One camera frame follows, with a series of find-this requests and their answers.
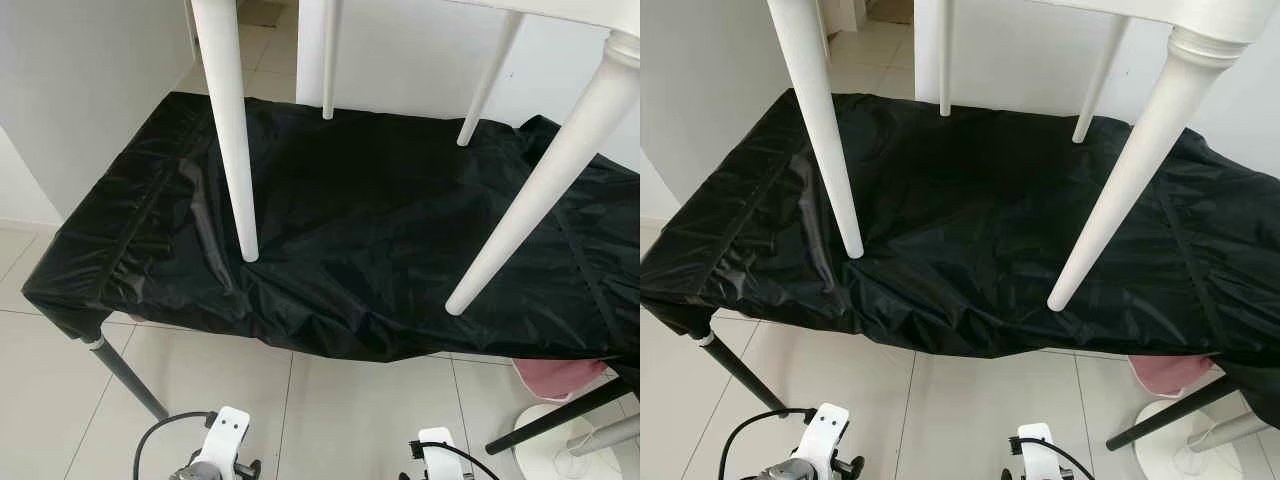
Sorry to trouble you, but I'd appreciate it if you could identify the white plastic table leg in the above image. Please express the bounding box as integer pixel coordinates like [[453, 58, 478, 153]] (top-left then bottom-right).
[[1046, 25, 1243, 313], [767, 0, 865, 260], [320, 0, 343, 121], [457, 10, 525, 148], [1071, 14, 1132, 145], [190, 0, 261, 264], [444, 30, 641, 317], [937, 0, 956, 117]]

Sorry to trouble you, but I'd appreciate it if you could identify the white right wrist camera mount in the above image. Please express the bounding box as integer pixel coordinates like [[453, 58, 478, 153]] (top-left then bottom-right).
[[417, 427, 462, 480], [1017, 423, 1062, 480]]

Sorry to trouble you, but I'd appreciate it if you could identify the pink cushion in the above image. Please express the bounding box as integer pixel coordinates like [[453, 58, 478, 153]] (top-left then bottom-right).
[[512, 357, 603, 404], [1127, 354, 1218, 399]]

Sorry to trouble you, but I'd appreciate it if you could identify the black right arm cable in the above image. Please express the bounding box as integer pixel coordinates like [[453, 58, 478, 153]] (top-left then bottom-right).
[[1004, 436, 1097, 480], [410, 440, 501, 480]]

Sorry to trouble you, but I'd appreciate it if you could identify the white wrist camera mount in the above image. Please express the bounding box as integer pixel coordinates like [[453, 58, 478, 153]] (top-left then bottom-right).
[[195, 406, 252, 480], [1017, 423, 1062, 480], [417, 427, 462, 480], [795, 402, 852, 480]]

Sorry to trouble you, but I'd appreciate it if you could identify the white round floor base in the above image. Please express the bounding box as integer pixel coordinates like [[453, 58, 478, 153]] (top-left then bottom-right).
[[1134, 398, 1280, 480], [514, 400, 641, 480]]

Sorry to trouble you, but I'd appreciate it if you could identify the white plastic pipe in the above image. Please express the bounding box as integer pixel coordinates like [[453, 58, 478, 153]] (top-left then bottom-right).
[[565, 414, 641, 457], [1184, 411, 1280, 454]]

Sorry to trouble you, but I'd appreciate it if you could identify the white door frame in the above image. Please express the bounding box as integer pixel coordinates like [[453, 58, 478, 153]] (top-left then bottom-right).
[[822, 0, 869, 36]]

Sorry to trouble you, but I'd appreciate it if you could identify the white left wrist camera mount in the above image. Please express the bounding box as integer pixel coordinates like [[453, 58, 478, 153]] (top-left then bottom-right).
[[795, 402, 852, 480], [195, 406, 252, 480]]

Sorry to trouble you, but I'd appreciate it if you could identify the black table cloth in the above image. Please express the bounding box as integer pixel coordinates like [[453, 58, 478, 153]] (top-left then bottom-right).
[[20, 90, 641, 393], [640, 88, 1280, 431]]

